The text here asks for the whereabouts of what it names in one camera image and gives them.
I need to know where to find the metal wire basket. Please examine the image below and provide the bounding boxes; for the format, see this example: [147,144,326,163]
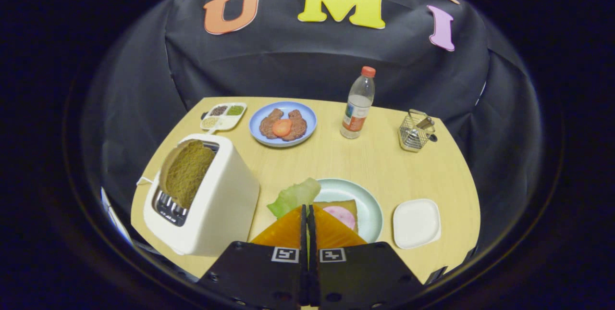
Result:
[398,109,436,152]

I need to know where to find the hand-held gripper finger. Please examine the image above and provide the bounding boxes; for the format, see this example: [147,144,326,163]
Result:
[197,204,308,310]
[307,204,426,310]

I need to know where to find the clear bottle with red cap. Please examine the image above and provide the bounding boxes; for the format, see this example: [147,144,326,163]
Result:
[340,66,377,139]

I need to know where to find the pink ham slice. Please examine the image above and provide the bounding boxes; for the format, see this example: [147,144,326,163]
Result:
[323,206,356,231]

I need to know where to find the pale green round plate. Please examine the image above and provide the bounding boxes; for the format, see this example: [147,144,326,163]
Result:
[312,178,383,244]

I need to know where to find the brown meat patty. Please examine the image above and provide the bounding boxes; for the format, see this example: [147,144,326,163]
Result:
[281,110,308,142]
[259,108,284,139]

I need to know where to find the blue round plate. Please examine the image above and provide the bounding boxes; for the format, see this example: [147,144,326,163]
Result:
[249,101,318,148]

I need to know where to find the brown bread slice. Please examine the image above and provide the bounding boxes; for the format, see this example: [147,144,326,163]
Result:
[160,139,216,210]

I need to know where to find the toast slice under ham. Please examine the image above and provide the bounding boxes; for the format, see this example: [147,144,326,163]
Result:
[313,199,359,234]

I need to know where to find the cream white toaster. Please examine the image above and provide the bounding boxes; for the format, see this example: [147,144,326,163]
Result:
[143,133,260,257]

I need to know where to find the green lettuce leaf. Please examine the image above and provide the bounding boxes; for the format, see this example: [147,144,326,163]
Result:
[267,178,321,219]

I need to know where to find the white divided seasoning tray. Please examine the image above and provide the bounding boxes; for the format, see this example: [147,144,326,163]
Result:
[200,102,247,134]

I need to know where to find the black backdrop cloth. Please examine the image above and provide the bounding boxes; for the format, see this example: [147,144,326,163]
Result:
[82,0,543,272]

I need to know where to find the white square plate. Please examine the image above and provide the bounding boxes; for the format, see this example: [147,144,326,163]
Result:
[393,198,442,250]

